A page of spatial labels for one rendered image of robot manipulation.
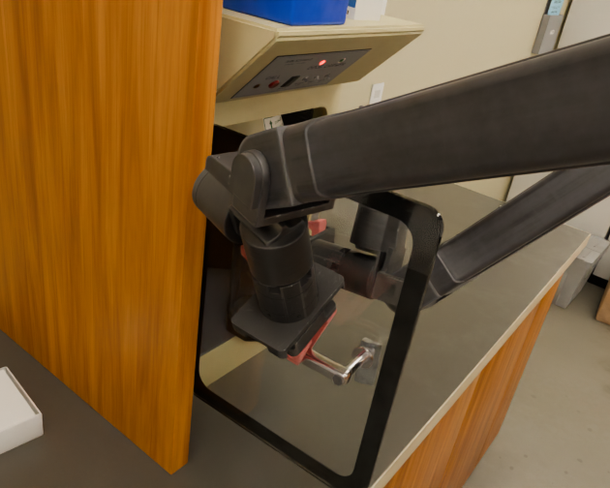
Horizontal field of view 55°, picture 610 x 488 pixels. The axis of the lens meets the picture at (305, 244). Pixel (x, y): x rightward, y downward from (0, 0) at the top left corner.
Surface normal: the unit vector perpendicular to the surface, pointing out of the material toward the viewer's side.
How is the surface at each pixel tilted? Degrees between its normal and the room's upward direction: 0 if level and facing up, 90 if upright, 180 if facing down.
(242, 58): 90
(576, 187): 74
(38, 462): 0
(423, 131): 89
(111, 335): 90
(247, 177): 92
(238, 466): 0
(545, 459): 0
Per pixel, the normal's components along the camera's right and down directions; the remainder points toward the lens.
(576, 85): -0.78, 0.18
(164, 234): -0.60, 0.29
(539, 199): -0.52, -0.03
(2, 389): 0.15, -0.88
